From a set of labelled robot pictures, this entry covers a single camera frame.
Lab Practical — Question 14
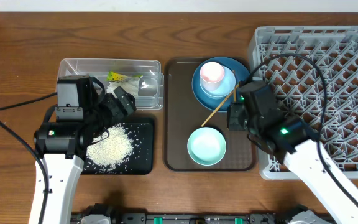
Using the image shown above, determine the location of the yellow green snack wrapper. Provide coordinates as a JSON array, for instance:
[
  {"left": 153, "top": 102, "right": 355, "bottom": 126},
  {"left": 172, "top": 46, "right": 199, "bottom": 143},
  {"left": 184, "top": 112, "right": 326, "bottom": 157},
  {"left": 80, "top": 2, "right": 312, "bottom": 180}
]
[{"left": 106, "top": 71, "right": 142, "bottom": 83}]

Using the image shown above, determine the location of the dark blue plate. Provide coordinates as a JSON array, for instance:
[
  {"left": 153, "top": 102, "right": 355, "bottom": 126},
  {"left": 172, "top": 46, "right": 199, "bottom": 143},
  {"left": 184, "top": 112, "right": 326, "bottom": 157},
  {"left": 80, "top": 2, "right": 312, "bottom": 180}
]
[{"left": 192, "top": 57, "right": 250, "bottom": 110}]

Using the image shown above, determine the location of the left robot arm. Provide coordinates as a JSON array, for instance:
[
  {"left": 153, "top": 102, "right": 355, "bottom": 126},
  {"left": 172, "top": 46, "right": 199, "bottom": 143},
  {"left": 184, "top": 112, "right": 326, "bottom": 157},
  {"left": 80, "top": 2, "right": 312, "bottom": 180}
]
[{"left": 29, "top": 75, "right": 136, "bottom": 223}]

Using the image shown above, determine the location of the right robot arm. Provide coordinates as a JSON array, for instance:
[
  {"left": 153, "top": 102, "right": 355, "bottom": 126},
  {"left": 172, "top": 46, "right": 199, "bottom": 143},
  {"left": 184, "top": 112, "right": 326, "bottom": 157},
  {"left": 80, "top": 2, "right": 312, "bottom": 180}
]
[{"left": 239, "top": 81, "right": 358, "bottom": 223}]

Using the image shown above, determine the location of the grey dishwasher rack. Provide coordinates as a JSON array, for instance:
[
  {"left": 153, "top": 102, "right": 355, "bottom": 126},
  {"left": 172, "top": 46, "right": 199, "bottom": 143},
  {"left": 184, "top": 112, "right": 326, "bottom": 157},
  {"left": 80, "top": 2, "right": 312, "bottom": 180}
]
[{"left": 248, "top": 26, "right": 358, "bottom": 179}]

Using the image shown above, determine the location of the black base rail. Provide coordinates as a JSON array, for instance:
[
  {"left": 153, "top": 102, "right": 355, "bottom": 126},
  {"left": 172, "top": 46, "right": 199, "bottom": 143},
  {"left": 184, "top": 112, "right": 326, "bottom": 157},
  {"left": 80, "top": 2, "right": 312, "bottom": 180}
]
[{"left": 70, "top": 203, "right": 332, "bottom": 224}]

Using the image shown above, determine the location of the wooden chopstick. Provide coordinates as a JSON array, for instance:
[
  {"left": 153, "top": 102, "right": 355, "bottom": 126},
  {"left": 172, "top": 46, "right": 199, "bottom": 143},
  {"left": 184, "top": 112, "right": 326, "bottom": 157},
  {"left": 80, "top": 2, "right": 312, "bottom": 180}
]
[{"left": 232, "top": 70, "right": 237, "bottom": 103}]

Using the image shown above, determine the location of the white tissue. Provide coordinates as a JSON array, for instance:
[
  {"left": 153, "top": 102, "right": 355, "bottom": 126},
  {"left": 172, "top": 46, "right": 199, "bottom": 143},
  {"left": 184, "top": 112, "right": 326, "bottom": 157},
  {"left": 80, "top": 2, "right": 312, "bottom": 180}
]
[{"left": 106, "top": 77, "right": 140, "bottom": 97}]

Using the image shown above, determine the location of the clear plastic waste bin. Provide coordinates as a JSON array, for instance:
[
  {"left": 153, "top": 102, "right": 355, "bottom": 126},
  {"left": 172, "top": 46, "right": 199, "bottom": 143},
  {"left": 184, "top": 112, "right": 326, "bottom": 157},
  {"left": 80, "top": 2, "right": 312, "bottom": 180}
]
[{"left": 58, "top": 58, "right": 164, "bottom": 110}]

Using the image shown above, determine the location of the wooden chopstick diagonal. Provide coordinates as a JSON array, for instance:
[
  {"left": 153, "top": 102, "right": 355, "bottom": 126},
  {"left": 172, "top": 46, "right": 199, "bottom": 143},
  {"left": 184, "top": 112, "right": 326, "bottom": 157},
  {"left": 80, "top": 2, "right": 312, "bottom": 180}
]
[{"left": 201, "top": 83, "right": 240, "bottom": 127}]

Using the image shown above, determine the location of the mint green bowl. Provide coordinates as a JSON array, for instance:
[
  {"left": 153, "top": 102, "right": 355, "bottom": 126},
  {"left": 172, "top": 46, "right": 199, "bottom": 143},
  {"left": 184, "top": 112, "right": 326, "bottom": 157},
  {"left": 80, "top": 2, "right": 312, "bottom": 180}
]
[{"left": 187, "top": 127, "right": 227, "bottom": 166}]

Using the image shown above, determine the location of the brown serving tray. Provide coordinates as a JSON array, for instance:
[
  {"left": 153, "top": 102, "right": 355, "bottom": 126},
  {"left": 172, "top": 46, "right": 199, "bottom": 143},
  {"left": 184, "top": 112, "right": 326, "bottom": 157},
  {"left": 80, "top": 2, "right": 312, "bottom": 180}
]
[{"left": 163, "top": 57, "right": 257, "bottom": 172}]

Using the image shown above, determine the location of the light blue bowl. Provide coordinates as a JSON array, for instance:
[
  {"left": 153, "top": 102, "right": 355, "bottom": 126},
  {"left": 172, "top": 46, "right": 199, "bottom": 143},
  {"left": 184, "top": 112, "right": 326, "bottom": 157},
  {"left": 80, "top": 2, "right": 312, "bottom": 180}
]
[{"left": 199, "top": 66, "right": 236, "bottom": 99}]

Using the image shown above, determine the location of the pile of white rice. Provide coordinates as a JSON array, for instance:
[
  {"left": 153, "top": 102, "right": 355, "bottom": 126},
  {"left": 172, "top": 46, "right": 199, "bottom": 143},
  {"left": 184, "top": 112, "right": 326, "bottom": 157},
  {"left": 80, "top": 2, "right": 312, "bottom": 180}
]
[{"left": 84, "top": 123, "right": 147, "bottom": 174}]

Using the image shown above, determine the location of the black plastic tray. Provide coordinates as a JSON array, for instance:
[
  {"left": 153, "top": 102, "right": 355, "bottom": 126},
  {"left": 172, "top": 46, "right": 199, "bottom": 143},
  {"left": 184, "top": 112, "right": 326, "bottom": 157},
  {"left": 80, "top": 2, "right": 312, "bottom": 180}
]
[{"left": 81, "top": 116, "right": 155, "bottom": 175}]

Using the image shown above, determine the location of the pink cup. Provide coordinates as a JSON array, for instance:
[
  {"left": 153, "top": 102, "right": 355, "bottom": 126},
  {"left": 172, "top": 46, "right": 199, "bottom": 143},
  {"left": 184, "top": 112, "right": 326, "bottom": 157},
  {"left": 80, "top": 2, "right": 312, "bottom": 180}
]
[{"left": 200, "top": 62, "right": 224, "bottom": 84}]

